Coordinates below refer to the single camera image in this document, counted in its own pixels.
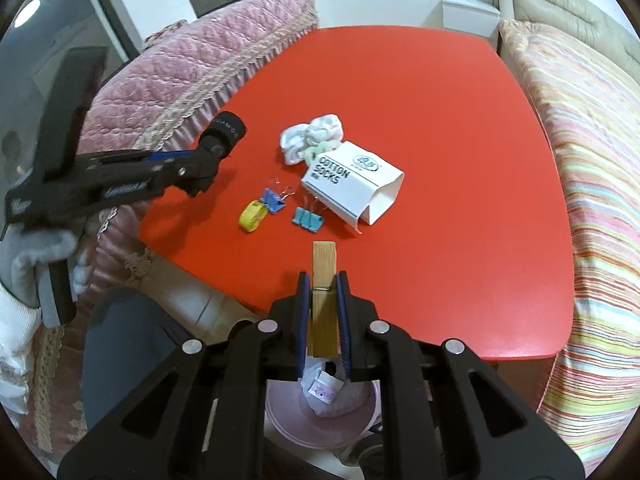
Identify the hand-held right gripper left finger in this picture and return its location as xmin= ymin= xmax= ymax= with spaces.
xmin=57 ymin=271 xmax=313 ymax=480

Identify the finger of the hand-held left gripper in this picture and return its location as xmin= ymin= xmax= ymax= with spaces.
xmin=77 ymin=149 xmax=202 ymax=168
xmin=100 ymin=132 xmax=224 ymax=206

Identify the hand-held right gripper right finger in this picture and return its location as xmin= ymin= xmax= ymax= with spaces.
xmin=335 ymin=271 xmax=586 ymax=480

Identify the wooden clothespin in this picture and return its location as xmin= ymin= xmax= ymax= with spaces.
xmin=307 ymin=241 xmax=339 ymax=358

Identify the black cylindrical bottle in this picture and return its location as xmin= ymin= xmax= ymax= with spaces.
xmin=199 ymin=111 xmax=248 ymax=158

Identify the yellow tape measure roll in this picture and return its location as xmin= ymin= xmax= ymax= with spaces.
xmin=239 ymin=200 xmax=270 ymax=234

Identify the blue binder clip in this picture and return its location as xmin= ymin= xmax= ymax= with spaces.
xmin=260 ymin=185 xmax=297 ymax=215

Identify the pink waste bin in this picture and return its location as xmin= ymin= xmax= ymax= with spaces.
xmin=264 ymin=355 xmax=383 ymax=449

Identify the white cardboard box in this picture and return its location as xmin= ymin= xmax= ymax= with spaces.
xmin=300 ymin=141 xmax=405 ymax=226

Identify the person's left hand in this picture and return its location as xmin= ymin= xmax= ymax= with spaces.
xmin=0 ymin=230 xmax=96 ymax=322

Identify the pink quilted bedspread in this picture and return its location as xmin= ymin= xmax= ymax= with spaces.
xmin=20 ymin=0 xmax=321 ymax=466

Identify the large dark window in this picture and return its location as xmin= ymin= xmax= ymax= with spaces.
xmin=0 ymin=0 xmax=132 ymax=201

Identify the pink crocheted cushion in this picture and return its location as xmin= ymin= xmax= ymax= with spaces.
xmin=144 ymin=20 xmax=187 ymax=47

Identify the striped bed with beige headboard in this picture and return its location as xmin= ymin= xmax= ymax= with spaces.
xmin=499 ymin=19 xmax=640 ymax=463

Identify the white nightstand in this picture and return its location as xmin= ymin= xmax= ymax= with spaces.
xmin=440 ymin=0 xmax=502 ymax=42

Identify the beige padded headboard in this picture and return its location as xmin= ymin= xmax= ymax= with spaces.
xmin=492 ymin=0 xmax=637 ymax=111

